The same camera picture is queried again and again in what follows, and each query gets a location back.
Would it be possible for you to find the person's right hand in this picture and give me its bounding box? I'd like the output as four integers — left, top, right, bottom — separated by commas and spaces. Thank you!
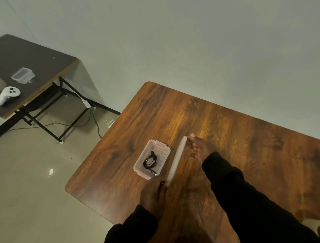
187, 133, 218, 164

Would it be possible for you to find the person's left hand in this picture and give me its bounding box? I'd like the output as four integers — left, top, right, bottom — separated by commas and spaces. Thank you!
139, 179, 168, 222

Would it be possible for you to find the translucent plastic box lid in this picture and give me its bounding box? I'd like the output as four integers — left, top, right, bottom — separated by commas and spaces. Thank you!
166, 136, 188, 186

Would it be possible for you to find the person's right forearm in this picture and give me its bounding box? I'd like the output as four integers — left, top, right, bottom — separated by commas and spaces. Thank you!
202, 152, 320, 243

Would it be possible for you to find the person's left forearm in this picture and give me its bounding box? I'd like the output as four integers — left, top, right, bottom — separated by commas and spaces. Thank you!
104, 205, 159, 243

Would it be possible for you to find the clear plastic storage box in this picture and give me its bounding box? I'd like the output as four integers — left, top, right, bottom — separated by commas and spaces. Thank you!
133, 139, 171, 180

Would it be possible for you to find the dark folding table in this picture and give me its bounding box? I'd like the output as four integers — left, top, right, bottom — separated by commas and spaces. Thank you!
0, 34, 121, 144

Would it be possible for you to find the clear plastic container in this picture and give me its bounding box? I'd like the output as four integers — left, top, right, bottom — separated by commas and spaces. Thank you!
11, 67, 35, 84

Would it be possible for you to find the white handheld controller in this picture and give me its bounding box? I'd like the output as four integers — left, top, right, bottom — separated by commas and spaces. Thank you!
0, 86, 21, 106

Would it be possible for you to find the coiled black cable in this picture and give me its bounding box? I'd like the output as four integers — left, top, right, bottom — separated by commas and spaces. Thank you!
143, 151, 159, 176

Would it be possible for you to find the black floor cable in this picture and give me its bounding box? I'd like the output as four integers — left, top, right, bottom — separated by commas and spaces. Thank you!
7, 108, 102, 138

